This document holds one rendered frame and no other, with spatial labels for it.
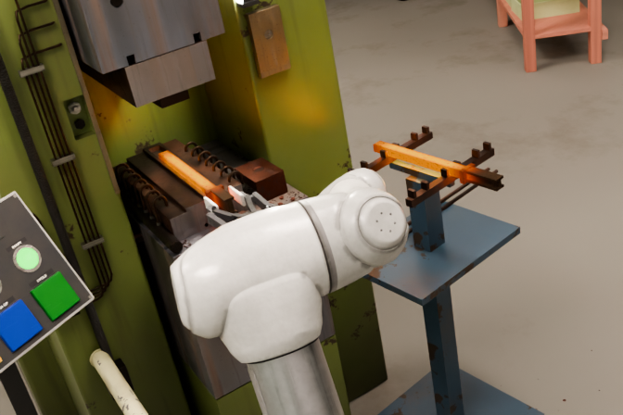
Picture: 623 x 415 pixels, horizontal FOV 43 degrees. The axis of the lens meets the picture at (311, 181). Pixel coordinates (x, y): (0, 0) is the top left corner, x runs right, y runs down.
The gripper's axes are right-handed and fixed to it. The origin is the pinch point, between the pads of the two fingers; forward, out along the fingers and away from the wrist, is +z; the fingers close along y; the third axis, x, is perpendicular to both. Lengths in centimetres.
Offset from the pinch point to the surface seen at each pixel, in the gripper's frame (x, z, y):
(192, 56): 34.4, 5.1, 3.3
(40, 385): -69, 63, -52
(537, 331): -100, 3, 102
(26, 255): 10.1, -6.2, -46.0
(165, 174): -0.6, 27.3, -4.1
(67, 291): 0.9, -10.4, -41.6
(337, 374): -66, -1, 20
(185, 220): -3.7, 5.1, -8.8
